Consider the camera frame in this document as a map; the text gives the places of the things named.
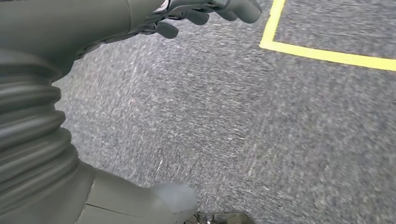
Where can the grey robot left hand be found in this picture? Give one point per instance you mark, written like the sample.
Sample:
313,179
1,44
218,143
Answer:
62,31

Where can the ribbed grey left arm sleeve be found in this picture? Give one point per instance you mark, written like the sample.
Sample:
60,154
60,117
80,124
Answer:
31,139

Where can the black robot left foot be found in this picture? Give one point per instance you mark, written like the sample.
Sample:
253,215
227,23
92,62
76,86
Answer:
222,219

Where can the yellow floor tape square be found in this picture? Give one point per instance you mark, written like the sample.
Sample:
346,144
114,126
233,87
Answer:
309,53

